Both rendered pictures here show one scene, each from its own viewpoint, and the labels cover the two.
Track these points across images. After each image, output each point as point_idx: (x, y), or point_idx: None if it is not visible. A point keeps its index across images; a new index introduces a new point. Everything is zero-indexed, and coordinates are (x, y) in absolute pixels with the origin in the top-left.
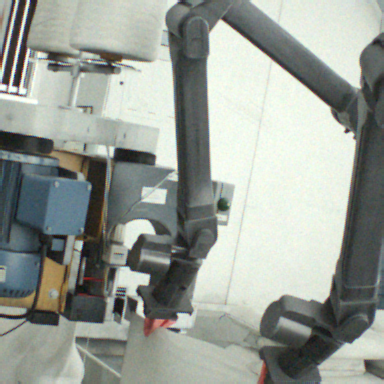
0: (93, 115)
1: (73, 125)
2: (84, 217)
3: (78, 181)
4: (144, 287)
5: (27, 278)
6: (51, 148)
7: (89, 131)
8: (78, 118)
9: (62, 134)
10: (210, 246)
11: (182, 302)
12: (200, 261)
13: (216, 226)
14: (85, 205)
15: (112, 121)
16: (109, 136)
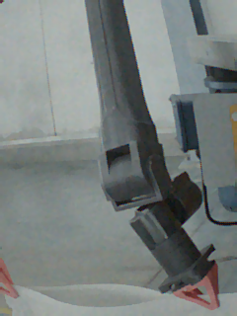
0: (207, 39)
1: (195, 49)
2: (180, 135)
3: (173, 99)
4: (206, 248)
5: (217, 190)
6: (213, 71)
7: (206, 54)
8: (196, 43)
9: (192, 58)
10: (105, 193)
11: (173, 276)
12: (133, 219)
13: (100, 168)
14: (178, 123)
15: (224, 42)
16: (227, 58)
